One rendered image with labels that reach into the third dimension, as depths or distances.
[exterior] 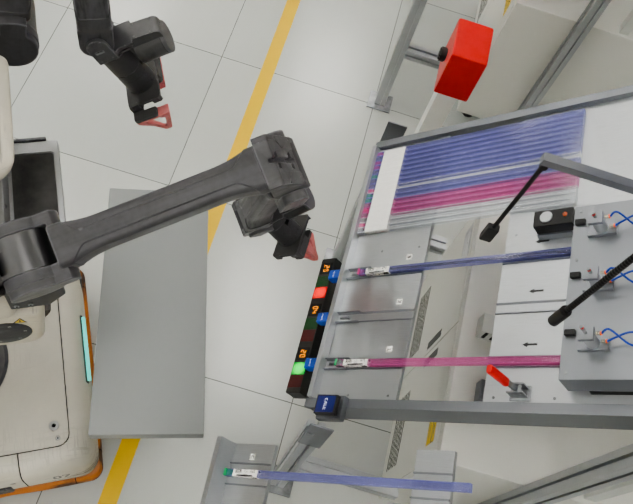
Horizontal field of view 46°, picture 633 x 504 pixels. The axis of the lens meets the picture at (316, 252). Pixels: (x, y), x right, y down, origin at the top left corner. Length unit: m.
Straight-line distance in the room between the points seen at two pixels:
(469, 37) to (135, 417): 1.29
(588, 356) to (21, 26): 1.03
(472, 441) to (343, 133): 1.40
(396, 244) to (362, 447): 0.85
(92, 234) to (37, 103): 1.78
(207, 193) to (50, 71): 1.91
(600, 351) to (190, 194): 0.69
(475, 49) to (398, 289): 0.77
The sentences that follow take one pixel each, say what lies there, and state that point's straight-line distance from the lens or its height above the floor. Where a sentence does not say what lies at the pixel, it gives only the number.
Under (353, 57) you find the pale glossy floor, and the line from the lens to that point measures 3.03.
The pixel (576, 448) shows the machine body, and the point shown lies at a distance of 1.87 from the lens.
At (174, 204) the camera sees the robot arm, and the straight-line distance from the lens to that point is 1.03.
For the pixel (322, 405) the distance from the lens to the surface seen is 1.51.
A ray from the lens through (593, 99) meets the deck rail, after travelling 1.68.
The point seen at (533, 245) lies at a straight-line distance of 1.51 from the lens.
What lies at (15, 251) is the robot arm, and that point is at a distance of 1.08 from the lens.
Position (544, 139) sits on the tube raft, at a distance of 1.65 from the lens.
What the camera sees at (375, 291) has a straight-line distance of 1.63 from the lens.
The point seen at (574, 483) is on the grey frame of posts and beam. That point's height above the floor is 0.86.
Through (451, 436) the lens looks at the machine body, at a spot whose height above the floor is 0.62.
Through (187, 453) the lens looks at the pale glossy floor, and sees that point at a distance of 2.27.
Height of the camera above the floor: 2.23
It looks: 62 degrees down
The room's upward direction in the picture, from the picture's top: 21 degrees clockwise
